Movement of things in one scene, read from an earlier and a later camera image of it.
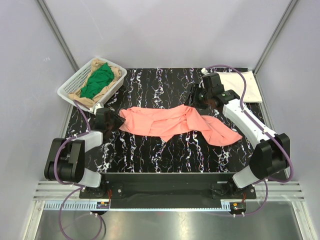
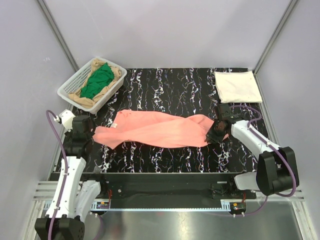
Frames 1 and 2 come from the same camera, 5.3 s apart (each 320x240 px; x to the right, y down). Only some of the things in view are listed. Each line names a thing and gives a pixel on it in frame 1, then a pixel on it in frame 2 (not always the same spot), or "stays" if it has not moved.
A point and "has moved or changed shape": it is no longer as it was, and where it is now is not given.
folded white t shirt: x=233 y=80 stays
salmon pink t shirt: x=169 y=122 has moved or changed shape
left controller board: x=102 y=205 stays
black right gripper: x=192 y=98 → x=210 y=135
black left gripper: x=119 y=121 → x=69 y=133
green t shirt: x=98 y=78 stays
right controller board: x=238 y=206 stays
